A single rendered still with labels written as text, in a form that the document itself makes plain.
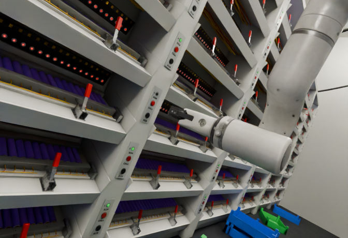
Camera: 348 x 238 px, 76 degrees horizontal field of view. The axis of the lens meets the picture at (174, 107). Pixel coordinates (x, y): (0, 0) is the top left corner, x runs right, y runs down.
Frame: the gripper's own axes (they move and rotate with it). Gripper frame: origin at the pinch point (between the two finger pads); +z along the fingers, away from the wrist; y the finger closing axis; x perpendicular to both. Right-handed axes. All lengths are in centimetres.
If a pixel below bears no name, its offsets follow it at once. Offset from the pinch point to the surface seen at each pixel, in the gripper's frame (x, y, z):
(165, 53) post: 16.1, -3.6, 10.1
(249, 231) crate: -50, 113, -9
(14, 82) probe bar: -8.3, -35.5, 16.8
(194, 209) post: -43, 65, 11
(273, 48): 63, 82, 11
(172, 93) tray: 6.1, 8.1, 10.7
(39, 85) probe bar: -7.1, -30.9, 16.4
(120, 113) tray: -6.8, -6.1, 15.3
